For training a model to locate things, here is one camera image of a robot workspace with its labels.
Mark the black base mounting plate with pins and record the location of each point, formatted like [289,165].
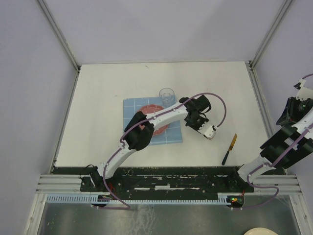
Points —
[162,183]

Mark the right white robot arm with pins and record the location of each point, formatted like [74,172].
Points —
[290,144]

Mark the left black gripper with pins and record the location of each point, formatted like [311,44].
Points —
[203,121]

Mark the green handled gold knife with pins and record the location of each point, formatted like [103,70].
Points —
[229,149]

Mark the light blue cable duct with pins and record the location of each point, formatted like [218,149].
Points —
[95,198]

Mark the left aluminium frame post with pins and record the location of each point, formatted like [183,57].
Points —
[42,4]

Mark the pink dotted plate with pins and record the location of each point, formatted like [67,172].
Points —
[152,108]

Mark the clear plastic cup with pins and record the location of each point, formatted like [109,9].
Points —
[167,96]

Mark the aluminium frame post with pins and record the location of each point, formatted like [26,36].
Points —
[42,4]
[278,19]

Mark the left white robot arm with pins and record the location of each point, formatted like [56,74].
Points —
[139,132]

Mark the cream plate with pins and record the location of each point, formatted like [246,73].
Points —
[260,231]

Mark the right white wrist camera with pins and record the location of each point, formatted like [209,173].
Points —
[303,93]

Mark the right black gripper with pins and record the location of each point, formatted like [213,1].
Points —
[289,116]

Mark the right aluminium frame post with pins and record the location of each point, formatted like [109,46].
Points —
[278,19]

